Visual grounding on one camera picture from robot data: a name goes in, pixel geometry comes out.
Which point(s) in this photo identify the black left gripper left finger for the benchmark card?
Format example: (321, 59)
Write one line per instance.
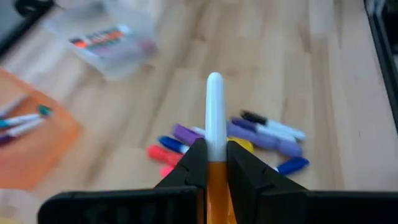
(189, 174)

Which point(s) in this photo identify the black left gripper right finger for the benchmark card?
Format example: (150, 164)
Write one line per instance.
(255, 189)

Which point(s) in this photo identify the pink highlighter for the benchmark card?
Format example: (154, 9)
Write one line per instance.
(166, 171)

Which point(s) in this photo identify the orange cap white marker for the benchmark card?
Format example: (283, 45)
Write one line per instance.
(215, 109)

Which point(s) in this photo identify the green cap white marker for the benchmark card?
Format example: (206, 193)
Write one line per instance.
(45, 110)

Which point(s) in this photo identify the red dry erase marker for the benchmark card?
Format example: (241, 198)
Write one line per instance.
(105, 36)

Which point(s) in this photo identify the light blue cap white marker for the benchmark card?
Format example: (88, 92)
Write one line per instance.
(25, 129)

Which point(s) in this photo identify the orange yellow highlighter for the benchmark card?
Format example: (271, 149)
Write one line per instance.
(242, 144)

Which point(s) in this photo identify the purple cap white marker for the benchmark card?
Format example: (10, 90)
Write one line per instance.
(245, 124)

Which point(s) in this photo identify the black cap white marker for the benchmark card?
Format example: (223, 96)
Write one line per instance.
(255, 117)

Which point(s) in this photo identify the clear plastic bin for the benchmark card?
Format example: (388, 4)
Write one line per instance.
(124, 62)

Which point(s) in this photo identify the orange translucent plastic bin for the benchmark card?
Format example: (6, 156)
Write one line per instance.
(37, 155)

